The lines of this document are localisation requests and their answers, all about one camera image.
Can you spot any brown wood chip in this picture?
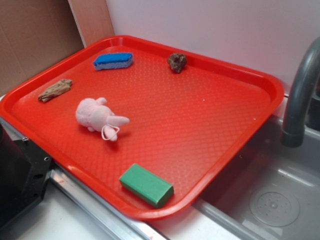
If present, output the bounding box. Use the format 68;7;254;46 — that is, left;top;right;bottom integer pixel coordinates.
38;79;73;103

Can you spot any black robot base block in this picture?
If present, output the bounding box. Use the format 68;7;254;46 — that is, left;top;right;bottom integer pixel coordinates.
0;126;53;229

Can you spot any red plastic tray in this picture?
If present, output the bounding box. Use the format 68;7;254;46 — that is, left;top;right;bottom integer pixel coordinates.
0;36;284;220

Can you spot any brown rock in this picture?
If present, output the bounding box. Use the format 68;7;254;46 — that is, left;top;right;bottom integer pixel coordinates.
166;52;187;74

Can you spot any pink plush bunny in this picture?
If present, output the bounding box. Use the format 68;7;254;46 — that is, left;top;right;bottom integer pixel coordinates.
75;97;130;142

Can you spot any green rectangular block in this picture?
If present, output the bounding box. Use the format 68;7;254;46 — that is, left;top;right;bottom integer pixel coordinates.
119;164;175;209

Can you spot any blue sponge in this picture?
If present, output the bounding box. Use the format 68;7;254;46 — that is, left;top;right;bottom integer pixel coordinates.
93;52;134;71

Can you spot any grey toy sink basin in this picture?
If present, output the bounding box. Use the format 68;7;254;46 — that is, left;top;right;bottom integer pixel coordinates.
194;117;320;240

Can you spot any grey faucet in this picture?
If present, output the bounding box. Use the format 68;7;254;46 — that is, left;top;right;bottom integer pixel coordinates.
281;38;320;148

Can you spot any brown cardboard panel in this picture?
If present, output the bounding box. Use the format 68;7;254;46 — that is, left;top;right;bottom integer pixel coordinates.
0;0;114;95

